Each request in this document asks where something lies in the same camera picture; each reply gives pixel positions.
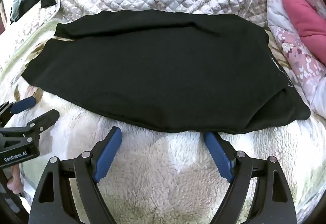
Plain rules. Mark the dark clothes on rack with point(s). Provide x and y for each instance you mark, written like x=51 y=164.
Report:
x=20 y=1

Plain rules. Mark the white floral fleece blanket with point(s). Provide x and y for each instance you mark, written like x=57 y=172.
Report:
x=165 y=163

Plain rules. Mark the black pants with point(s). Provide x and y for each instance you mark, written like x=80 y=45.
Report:
x=152 y=74

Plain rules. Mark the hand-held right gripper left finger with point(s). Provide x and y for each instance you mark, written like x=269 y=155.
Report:
x=107 y=155

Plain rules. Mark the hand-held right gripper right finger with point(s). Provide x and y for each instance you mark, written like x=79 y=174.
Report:
x=219 y=155

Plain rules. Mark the pink cloth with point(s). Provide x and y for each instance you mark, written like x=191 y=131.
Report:
x=303 y=18

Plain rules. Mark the pink floral quilt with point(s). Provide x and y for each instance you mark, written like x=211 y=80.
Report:
x=293 y=43

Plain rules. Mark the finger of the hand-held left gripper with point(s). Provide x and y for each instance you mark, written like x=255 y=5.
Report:
x=24 y=105
x=47 y=116

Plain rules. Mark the person's left hand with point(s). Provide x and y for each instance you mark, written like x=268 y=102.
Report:
x=15 y=182

